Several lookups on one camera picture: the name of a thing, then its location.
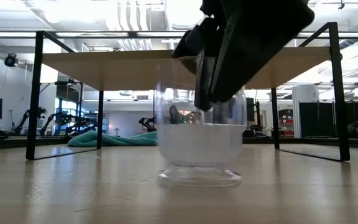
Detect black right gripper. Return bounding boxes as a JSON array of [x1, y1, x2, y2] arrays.
[[172, 0, 316, 112]]

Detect clear glass mug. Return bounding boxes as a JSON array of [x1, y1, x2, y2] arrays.
[[153, 55, 248, 187]]

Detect black computer monitor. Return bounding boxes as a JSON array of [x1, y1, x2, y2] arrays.
[[246, 97, 256, 123]]

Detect person at robot station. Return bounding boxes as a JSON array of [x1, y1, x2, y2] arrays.
[[168, 104, 188, 125]]

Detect rack with red bins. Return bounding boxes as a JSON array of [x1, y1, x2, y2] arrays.
[[278, 108, 295, 138]]

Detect black partition screen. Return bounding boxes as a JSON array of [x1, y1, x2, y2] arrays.
[[299, 93, 358, 139]]

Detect teal cloth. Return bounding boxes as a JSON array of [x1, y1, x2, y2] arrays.
[[67, 129, 158, 147]]

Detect black hanging box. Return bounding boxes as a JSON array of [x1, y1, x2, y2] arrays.
[[55, 80, 84, 104]]

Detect wooden shelf with black frame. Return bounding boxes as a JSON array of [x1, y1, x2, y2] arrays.
[[25, 21, 351, 162]]

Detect round black wall device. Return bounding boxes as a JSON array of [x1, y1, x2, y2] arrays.
[[4, 52, 19, 68]]

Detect black table edge rail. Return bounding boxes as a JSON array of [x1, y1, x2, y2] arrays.
[[0, 136, 358, 151]]

